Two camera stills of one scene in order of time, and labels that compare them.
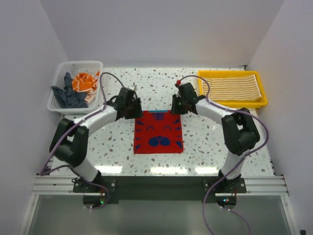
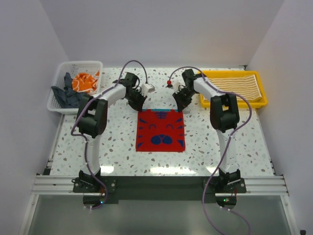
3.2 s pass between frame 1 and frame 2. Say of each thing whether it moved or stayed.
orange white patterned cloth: stayed
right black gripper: moved
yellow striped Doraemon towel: stayed
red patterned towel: stayed
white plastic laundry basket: stayed
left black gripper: moved
